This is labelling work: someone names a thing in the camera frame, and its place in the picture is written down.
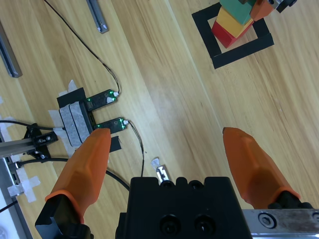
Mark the white tape cross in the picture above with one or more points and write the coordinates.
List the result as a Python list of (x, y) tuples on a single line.
[(25, 186)]

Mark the white tape strip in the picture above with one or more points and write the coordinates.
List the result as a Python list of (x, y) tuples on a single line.
[(71, 87), (7, 127)]

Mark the silver aluminium extrusion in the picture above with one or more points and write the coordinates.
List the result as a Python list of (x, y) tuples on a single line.
[(15, 147)]

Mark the small black tape patch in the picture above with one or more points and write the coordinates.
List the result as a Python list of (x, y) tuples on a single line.
[(115, 144)]

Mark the green cube block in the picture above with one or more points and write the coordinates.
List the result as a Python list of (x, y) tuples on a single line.
[(235, 8)]

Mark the black adapter with green lights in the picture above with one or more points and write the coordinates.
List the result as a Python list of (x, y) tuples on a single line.
[(113, 124), (99, 100)]

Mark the yellow cube block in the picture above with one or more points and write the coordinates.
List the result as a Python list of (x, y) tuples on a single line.
[(230, 23)]

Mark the grey metal plate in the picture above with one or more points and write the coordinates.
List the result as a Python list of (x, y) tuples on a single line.
[(7, 199)]

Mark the grey aluminium bar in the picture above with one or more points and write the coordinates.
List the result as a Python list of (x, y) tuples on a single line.
[(97, 17), (10, 57)]

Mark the black tape square outline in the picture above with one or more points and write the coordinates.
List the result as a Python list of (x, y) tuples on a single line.
[(239, 54)]

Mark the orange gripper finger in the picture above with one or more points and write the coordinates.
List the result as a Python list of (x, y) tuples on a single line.
[(84, 169), (251, 164)]

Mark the red cube block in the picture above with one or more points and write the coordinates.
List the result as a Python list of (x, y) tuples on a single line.
[(223, 35)]

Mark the large black tape patch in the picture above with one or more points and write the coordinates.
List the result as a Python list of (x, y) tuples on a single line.
[(71, 97)]

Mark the black corner bracket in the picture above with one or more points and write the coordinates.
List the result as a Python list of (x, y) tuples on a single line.
[(42, 139)]

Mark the small aluminium piece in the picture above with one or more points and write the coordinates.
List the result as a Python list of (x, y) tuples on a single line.
[(163, 174)]

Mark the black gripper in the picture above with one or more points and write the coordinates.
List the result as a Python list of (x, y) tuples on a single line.
[(284, 4)]

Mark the black USB hub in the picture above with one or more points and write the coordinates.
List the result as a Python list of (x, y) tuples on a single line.
[(74, 122)]

